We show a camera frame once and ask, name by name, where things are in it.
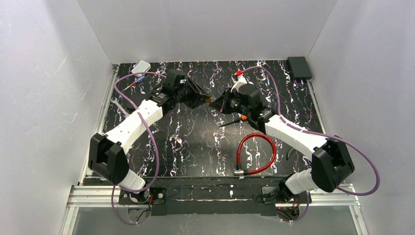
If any silver open-end wrench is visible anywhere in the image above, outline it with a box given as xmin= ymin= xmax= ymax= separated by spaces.
xmin=111 ymin=97 xmax=130 ymax=118

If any black box in corner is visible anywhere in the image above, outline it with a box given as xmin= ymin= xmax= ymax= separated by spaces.
xmin=287 ymin=56 xmax=312 ymax=80

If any white small box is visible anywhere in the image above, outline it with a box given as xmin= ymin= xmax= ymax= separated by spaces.
xmin=131 ymin=60 xmax=151 ymax=77

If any red blue small screwdriver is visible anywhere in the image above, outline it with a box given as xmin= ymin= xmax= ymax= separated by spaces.
xmin=122 ymin=74 xmax=146 ymax=92

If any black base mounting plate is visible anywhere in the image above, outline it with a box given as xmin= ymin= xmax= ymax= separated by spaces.
xmin=118 ymin=176 xmax=311 ymax=218

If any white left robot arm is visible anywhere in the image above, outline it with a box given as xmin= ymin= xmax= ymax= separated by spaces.
xmin=88 ymin=69 xmax=211 ymax=193

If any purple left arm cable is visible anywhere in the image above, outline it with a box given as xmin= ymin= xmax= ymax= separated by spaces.
xmin=111 ymin=71 xmax=167 ymax=226

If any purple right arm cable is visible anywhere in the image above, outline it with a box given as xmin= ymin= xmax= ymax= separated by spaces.
xmin=241 ymin=66 xmax=381 ymax=196

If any aluminium frame rail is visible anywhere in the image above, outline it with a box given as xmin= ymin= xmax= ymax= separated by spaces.
xmin=60 ymin=65 xmax=131 ymax=235

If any orange handled screwdriver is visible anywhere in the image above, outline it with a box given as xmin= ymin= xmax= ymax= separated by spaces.
xmin=219 ymin=115 xmax=248 ymax=128

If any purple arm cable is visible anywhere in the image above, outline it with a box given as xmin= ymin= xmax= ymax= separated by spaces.
xmin=111 ymin=71 xmax=167 ymax=226
xmin=241 ymin=66 xmax=381 ymax=196

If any brass padlock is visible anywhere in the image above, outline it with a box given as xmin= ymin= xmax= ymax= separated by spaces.
xmin=205 ymin=97 xmax=212 ymax=105

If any red cable lock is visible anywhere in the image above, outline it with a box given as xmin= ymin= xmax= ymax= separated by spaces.
xmin=233 ymin=133 xmax=277 ymax=176

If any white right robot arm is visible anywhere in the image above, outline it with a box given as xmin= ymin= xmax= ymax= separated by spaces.
xmin=209 ymin=84 xmax=355 ymax=196

